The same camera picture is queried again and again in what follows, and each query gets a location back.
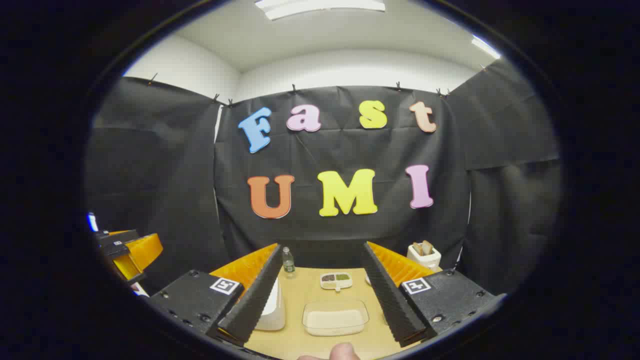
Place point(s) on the long ceiling light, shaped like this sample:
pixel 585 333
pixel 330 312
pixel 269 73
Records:
pixel 320 6

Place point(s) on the toast slice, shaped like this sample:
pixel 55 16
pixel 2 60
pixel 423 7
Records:
pixel 427 247
pixel 417 248

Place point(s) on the clear rice container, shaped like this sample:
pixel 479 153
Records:
pixel 335 320

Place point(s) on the white side desk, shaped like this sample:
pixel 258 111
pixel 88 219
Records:
pixel 140 289

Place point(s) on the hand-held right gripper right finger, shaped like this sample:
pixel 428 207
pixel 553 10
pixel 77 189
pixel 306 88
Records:
pixel 392 300

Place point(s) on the white rice cooker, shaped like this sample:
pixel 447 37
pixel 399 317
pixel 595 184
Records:
pixel 273 310

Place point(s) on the clear plastic water bottle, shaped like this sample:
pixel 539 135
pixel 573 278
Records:
pixel 288 261

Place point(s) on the white divided bean dish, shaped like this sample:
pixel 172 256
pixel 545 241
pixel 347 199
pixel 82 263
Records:
pixel 336 279

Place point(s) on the computer monitor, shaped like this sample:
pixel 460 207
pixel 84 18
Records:
pixel 92 221

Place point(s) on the white toaster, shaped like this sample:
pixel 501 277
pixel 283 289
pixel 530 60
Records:
pixel 425 259

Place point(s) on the black backdrop cloth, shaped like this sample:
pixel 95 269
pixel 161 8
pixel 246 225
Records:
pixel 345 150

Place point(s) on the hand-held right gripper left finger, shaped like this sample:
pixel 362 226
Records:
pixel 252 300

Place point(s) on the small ceiling light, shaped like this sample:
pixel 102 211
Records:
pixel 485 47

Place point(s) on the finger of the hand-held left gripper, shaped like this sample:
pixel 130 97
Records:
pixel 146 250
pixel 127 267

